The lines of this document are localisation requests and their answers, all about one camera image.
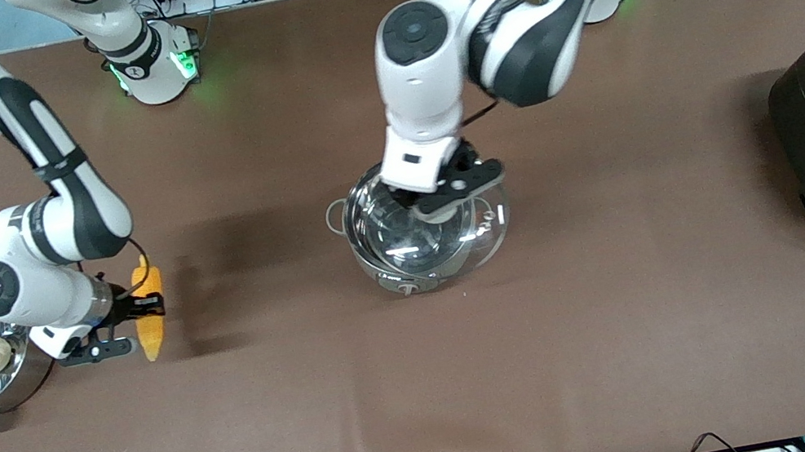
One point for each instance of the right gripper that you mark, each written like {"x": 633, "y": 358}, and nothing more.
{"x": 128, "y": 307}

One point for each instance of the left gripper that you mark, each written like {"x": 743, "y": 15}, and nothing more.
{"x": 464, "y": 158}

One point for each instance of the yellow toy corn cob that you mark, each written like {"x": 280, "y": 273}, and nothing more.
{"x": 153, "y": 340}

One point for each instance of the glass pot lid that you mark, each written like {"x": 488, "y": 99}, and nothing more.
{"x": 485, "y": 224}

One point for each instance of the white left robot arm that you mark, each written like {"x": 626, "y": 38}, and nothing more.
{"x": 427, "y": 81}

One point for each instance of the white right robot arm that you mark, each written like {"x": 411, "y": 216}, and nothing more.
{"x": 76, "y": 209}

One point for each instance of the steel cooking pot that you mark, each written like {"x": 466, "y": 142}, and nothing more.
{"x": 400, "y": 283}

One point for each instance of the brown table cover cloth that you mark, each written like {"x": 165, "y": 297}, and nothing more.
{"x": 638, "y": 342}

